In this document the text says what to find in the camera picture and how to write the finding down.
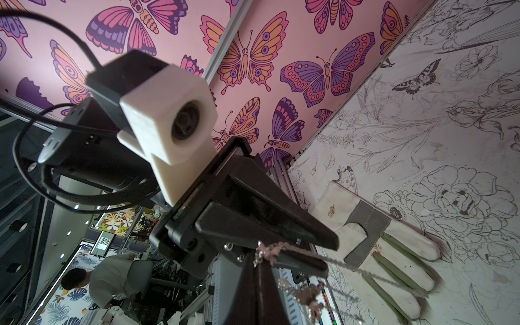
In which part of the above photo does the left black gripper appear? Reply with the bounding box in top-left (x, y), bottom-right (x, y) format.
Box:
top-left (150, 137), bottom-right (339, 280)

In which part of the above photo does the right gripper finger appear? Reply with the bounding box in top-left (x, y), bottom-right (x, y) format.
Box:
top-left (224, 251), bottom-right (289, 325)

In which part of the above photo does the silver pendant necklace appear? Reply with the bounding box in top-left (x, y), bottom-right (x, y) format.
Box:
top-left (252, 240), bottom-right (427, 324)

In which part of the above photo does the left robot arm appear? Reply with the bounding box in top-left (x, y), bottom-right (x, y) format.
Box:
top-left (37, 98), bottom-right (339, 278)

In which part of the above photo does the white green work glove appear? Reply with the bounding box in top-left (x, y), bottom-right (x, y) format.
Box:
top-left (311, 181), bottom-right (441, 324)

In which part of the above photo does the black camera cable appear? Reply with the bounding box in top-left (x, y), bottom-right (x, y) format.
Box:
top-left (0, 7), bottom-right (159, 215)

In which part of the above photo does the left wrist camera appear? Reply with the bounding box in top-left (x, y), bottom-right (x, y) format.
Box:
top-left (85, 50), bottom-right (218, 206)

